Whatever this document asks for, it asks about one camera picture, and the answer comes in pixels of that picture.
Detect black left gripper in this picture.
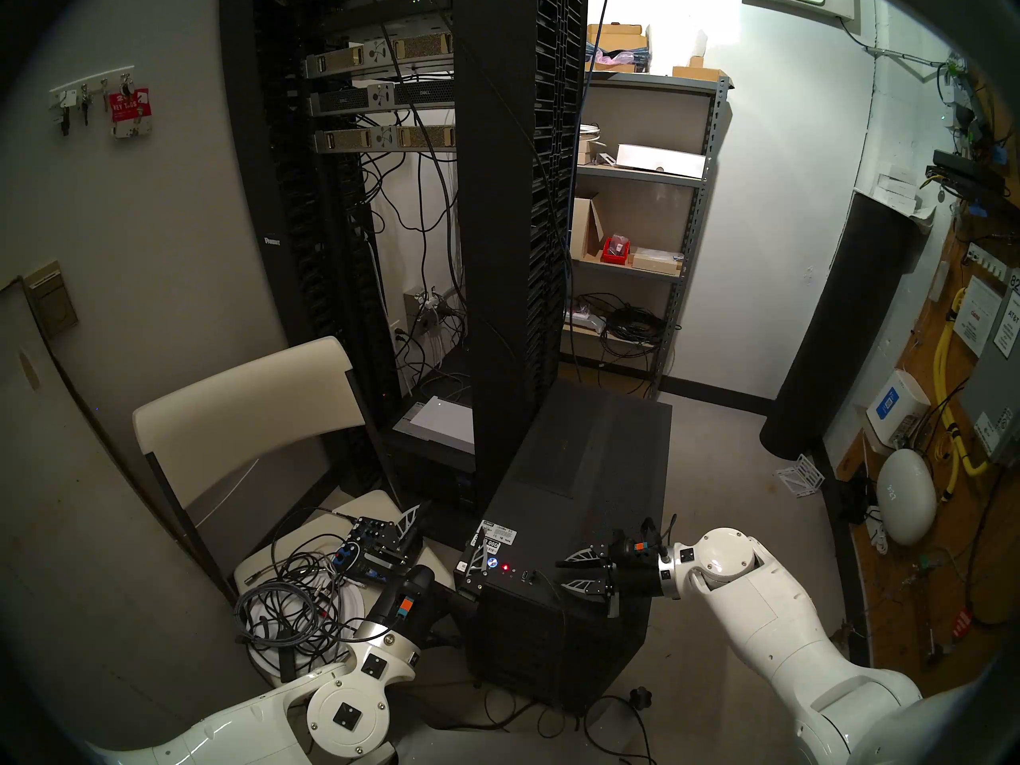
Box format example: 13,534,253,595
371,504,495,643

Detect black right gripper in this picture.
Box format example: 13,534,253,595
555,543,668,619

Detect grey braided USB cable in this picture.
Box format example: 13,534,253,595
520,567,638,742

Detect black workstation tower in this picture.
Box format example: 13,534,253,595
458,379,673,712

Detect black blue audio mixer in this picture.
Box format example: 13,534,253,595
335,516,423,593

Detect silver flat device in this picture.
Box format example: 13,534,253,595
394,395,475,455

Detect cream folding chair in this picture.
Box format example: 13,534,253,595
131,335,455,704

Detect flat tan box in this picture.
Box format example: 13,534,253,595
630,248,685,277

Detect white egg-shaped device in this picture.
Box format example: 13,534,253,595
875,449,938,547

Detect open cardboard box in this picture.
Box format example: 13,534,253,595
570,194,606,262

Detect black server rack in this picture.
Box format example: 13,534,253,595
219,0,590,493

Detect white router blue label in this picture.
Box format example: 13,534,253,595
866,369,932,451

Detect leaning grey board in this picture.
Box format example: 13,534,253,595
0,277,264,740

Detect grey metal shelf unit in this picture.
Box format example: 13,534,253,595
562,70,734,398

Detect white flat box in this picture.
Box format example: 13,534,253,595
616,143,707,179

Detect grey utility box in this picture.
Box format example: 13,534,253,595
960,269,1020,465

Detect white paper notice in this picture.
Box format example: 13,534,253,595
954,276,1003,358

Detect small white box stack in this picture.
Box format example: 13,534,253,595
873,168,940,218

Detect pink plastic bag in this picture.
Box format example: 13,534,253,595
586,46,650,73

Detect brown cardboard box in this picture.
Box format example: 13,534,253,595
587,24,650,53

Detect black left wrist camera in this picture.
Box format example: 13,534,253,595
388,566,441,627

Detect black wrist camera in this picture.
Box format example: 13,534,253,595
610,518,678,561
388,566,441,627

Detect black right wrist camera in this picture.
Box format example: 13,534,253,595
610,518,678,561

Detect tangled grey black cables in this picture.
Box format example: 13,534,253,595
233,532,383,685

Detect grey wall outlet box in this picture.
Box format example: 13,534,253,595
404,287,463,338

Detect black cable bundle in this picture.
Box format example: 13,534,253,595
598,301,670,358

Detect yellow cable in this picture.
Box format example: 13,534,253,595
934,288,989,501

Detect gold-faced rack switch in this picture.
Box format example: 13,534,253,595
303,32,455,79
313,124,457,153

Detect beige wall box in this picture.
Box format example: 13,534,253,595
22,261,79,338

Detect black wall-mounted device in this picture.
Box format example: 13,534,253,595
926,150,1006,198

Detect white key hook rail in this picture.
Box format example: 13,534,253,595
49,72,135,107

